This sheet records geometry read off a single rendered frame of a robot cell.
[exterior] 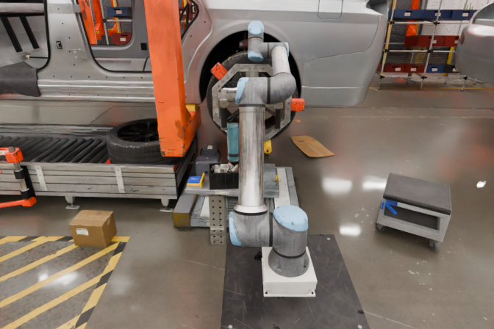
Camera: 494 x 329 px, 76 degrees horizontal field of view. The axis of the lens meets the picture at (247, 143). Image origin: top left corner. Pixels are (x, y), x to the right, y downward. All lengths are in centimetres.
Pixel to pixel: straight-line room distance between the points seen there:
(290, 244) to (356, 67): 159
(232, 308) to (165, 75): 135
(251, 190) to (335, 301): 61
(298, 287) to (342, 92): 159
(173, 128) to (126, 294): 101
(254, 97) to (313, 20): 125
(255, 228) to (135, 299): 90
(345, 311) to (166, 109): 149
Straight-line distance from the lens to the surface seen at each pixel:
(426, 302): 216
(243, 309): 150
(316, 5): 247
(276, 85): 134
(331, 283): 164
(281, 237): 139
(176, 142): 217
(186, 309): 191
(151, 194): 253
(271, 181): 248
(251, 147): 133
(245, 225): 137
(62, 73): 297
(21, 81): 315
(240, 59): 219
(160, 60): 204
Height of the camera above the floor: 148
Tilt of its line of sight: 24 degrees down
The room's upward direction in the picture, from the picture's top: straight up
